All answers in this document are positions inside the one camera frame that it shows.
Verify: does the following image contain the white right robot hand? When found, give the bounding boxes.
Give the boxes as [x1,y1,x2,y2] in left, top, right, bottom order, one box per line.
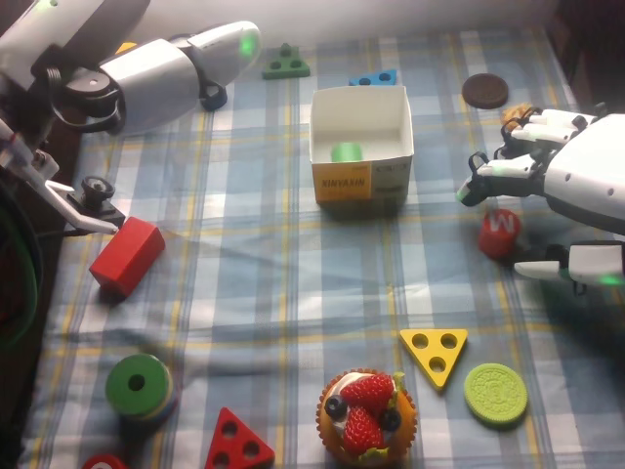
[456,102,625,297]

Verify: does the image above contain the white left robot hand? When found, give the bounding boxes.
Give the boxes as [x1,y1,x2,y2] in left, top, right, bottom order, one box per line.
[0,0,263,136]

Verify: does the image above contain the red cylinder block letter M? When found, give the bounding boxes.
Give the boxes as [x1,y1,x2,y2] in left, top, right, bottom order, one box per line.
[478,209,522,259]

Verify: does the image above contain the green cylinder block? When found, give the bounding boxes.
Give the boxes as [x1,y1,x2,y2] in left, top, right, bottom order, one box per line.
[330,142,363,163]

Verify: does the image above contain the white paper box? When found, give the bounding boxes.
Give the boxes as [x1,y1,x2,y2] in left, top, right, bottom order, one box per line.
[310,86,415,211]

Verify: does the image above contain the tan toy biscuit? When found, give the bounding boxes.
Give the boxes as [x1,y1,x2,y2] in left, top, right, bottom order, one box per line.
[501,103,533,131]

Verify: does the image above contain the brown chocolate toy cookie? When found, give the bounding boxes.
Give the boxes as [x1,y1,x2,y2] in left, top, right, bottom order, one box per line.
[462,72,510,110]

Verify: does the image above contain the green triangle block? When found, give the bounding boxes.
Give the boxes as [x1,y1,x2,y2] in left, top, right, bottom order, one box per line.
[262,42,313,80]

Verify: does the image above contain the red rectangular block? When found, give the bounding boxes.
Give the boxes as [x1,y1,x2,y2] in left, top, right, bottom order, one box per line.
[89,217,166,298]

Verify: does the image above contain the blue triangle block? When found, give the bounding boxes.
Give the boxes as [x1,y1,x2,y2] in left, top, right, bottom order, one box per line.
[348,68,398,88]

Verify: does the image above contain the yellow triangle block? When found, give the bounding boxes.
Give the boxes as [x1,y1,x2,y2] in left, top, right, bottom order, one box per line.
[398,328,469,392]

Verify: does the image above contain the green toy sandwich cookie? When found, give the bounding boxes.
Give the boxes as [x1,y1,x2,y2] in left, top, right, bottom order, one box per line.
[463,362,529,430]

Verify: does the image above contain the blue plaid tablecloth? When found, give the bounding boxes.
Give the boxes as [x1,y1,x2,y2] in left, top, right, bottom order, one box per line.
[19,28,625,469]

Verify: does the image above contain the toy strawberry tart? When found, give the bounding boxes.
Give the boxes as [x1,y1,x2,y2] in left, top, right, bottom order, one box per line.
[315,370,419,463]

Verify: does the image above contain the red triangle block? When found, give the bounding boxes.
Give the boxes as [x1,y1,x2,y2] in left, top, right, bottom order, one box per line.
[204,407,276,469]

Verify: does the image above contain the green cable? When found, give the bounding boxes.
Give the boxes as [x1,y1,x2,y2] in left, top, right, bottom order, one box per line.
[0,192,40,349]

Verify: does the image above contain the green ring block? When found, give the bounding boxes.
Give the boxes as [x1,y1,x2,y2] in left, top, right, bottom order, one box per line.
[104,355,172,417]

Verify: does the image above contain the yellow ring block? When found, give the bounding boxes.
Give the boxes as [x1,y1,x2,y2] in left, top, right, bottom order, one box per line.
[121,375,177,422]

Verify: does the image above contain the blue ring block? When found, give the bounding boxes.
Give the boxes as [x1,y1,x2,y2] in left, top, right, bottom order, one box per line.
[119,393,180,431]

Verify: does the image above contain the red ring block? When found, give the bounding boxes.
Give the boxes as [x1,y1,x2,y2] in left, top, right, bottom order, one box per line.
[80,453,126,469]

